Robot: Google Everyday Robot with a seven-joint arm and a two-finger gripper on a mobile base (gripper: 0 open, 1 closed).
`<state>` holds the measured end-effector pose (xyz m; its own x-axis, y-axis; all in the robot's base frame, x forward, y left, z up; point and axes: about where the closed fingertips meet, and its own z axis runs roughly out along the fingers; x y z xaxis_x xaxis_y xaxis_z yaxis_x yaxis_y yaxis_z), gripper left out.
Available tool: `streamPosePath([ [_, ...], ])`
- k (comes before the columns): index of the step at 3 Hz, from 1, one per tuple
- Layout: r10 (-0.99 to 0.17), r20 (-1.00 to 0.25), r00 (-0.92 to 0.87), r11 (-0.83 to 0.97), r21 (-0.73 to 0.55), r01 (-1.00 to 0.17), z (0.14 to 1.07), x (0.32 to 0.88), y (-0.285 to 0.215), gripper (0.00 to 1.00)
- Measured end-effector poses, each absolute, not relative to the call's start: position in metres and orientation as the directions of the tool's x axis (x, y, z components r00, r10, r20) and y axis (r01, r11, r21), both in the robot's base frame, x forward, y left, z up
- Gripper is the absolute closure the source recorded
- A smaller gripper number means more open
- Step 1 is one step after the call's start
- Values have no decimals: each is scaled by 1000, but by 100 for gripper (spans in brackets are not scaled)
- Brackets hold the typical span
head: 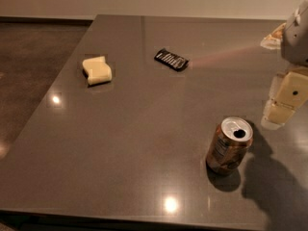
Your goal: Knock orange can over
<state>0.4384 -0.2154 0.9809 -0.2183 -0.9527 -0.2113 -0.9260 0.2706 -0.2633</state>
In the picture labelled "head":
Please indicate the orange soda can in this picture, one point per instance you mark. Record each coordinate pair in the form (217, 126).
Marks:
(230, 143)

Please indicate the black snack wrapper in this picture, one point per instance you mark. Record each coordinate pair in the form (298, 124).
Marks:
(171, 60)

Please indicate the yellow sponge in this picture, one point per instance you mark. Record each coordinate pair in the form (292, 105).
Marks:
(97, 70)

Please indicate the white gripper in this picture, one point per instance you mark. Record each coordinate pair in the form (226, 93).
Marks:
(295, 41)

